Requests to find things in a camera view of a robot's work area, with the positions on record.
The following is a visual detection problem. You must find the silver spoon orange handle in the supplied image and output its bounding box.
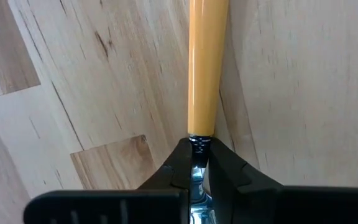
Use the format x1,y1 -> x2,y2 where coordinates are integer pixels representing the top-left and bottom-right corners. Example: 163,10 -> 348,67
187,0 -> 230,224

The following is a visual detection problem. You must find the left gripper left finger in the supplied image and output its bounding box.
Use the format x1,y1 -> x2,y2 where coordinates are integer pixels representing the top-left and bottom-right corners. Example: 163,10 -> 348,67
23,138 -> 194,224

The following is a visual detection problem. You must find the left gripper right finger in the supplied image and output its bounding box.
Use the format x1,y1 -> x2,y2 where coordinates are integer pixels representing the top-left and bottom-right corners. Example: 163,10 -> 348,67
208,138 -> 358,224

